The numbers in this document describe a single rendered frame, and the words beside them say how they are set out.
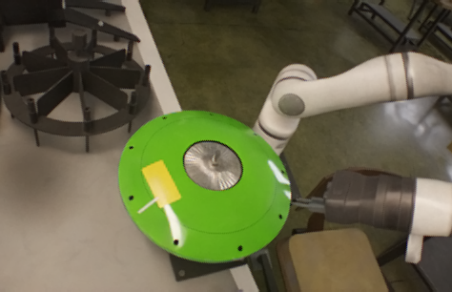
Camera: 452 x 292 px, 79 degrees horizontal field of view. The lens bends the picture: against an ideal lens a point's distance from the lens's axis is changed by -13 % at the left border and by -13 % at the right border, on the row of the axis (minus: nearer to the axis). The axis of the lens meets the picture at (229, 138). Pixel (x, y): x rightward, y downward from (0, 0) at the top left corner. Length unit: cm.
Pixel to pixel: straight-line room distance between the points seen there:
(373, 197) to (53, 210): 57
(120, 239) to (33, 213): 18
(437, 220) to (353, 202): 11
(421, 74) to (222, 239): 44
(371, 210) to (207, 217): 24
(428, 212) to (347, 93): 29
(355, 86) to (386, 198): 26
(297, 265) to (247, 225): 58
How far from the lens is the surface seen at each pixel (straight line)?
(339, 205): 43
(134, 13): 125
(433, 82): 63
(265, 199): 53
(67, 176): 71
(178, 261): 61
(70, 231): 65
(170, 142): 54
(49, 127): 69
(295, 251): 107
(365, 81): 61
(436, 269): 204
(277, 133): 71
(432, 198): 43
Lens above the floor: 150
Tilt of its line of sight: 46 degrees down
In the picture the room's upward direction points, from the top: 24 degrees clockwise
